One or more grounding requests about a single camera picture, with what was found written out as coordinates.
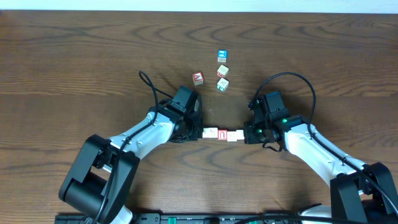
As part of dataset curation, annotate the plain cream wooden block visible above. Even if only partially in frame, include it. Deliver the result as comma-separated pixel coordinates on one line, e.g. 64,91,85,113
236,129,245,140

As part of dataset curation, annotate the blue-edged number 3 block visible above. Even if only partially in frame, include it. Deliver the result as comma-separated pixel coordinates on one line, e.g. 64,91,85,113
227,131,238,142

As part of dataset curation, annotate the red U wooden block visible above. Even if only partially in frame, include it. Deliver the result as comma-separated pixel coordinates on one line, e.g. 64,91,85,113
217,129,228,141

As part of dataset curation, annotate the cream block with yellow side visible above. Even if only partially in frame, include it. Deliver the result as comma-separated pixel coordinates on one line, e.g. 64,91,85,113
202,128,211,138

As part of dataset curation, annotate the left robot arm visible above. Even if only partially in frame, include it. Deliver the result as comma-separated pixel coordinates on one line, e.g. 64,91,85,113
58,86,203,223

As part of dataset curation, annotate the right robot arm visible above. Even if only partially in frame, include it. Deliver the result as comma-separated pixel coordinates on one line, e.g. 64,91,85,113
244,91,397,223

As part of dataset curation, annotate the red A wooden block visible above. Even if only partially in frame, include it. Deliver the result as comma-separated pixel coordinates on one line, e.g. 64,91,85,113
192,72,204,85

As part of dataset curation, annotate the green J wooden block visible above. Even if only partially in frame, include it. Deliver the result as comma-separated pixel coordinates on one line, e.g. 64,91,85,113
216,78,229,92

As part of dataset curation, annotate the red M wooden block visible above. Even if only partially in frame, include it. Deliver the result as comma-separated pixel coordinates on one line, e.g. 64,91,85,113
217,65,229,78

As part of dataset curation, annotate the blue-top wooden block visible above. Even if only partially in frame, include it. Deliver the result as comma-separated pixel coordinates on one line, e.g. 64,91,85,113
217,50,228,63

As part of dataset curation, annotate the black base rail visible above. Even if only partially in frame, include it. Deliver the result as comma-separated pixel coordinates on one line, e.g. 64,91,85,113
54,212,302,224

